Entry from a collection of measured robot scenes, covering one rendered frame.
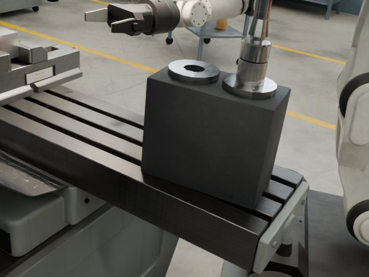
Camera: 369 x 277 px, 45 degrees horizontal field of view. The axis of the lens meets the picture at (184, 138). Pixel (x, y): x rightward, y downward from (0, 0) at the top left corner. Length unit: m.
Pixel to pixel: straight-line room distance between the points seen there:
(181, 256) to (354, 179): 1.03
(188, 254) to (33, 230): 1.22
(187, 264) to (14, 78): 1.22
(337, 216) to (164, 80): 0.91
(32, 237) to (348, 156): 0.77
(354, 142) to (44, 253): 0.75
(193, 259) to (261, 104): 1.43
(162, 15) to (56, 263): 0.62
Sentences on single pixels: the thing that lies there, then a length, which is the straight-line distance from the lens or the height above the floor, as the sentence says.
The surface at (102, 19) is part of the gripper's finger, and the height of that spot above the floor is 1.12.
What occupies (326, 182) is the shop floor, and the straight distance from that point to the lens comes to 2.82.
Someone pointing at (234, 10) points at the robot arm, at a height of 1.13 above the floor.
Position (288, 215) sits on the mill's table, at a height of 0.93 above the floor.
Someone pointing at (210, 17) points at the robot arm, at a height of 1.12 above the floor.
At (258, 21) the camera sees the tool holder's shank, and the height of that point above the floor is 1.24.
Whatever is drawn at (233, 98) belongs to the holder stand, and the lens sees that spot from 0.71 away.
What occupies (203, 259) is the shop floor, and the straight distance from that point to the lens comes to 2.06.
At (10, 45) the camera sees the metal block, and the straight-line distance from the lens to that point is 1.13.
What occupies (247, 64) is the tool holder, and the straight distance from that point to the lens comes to 0.72.
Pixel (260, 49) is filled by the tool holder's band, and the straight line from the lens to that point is 0.71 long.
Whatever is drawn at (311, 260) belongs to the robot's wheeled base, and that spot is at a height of 0.57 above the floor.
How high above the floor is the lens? 1.39
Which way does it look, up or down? 28 degrees down
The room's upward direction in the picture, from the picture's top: 7 degrees clockwise
